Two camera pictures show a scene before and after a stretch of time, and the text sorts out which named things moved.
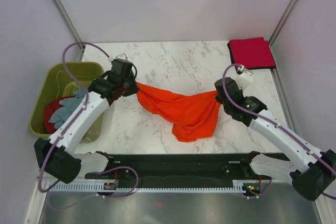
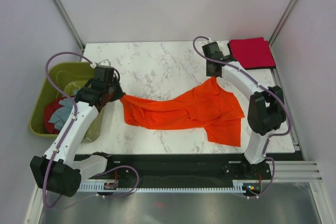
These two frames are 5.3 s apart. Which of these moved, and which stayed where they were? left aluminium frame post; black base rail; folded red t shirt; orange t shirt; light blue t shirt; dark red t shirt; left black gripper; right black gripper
Moved: orange t shirt; right black gripper; left black gripper
Stayed: left aluminium frame post; black base rail; folded red t shirt; dark red t shirt; light blue t shirt
